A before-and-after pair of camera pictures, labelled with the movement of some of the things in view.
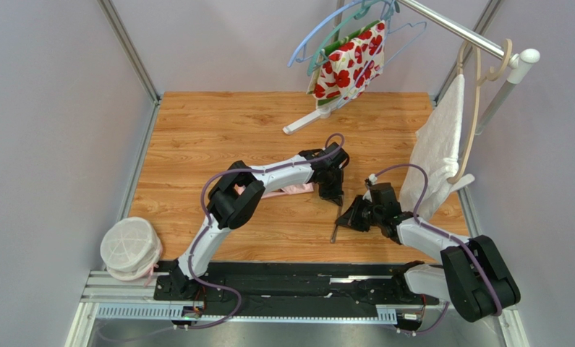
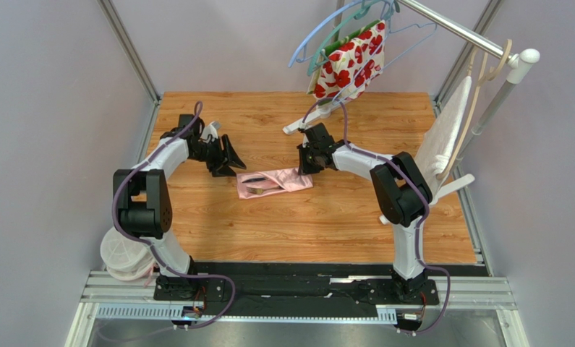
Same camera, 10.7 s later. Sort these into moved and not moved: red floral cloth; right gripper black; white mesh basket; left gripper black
Moved: right gripper black; left gripper black
Not moved: white mesh basket; red floral cloth
